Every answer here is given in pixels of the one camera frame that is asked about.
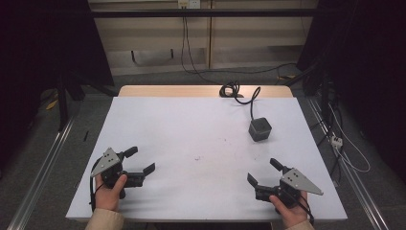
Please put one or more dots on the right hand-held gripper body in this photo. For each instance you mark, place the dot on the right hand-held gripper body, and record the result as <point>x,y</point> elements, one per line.
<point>295,182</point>

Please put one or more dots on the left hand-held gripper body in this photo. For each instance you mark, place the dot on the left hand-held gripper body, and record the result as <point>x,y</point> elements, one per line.
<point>107,163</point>

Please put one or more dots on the person's right hand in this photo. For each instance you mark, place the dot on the person's right hand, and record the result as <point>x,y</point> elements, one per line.
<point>293,215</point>

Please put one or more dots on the person's left hand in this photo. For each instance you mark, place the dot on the person's left hand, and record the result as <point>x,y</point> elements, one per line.
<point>107,198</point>

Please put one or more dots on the small black floor object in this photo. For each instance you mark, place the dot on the small black floor object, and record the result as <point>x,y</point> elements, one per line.
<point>85,135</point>

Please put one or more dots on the black cube power adapter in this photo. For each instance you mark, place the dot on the black cube power adapter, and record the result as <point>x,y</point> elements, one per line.
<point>260,129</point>

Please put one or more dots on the white table cover sheet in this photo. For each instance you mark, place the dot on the white table cover sheet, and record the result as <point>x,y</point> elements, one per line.
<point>198,134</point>

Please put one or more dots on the black metal stand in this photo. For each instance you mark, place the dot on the black metal stand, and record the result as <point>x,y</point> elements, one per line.
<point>62,105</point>

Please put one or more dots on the wooden table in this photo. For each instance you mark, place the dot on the wooden table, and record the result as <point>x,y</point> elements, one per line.
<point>178,91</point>

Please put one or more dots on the yellow floor tape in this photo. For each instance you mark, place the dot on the yellow floor tape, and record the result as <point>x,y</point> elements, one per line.
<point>52,104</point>

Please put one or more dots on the black curtain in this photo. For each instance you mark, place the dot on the black curtain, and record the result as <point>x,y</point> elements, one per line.
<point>48,48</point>
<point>367,64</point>

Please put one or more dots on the aluminium floor rail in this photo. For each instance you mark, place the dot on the aluminium floor rail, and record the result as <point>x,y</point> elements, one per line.
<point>41,175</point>
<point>351,179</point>

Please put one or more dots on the black horizontal frame bar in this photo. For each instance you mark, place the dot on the black horizontal frame bar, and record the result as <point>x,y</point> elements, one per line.
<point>204,12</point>

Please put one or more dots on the white wall socket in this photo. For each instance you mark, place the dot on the white wall socket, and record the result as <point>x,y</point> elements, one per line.
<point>189,4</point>

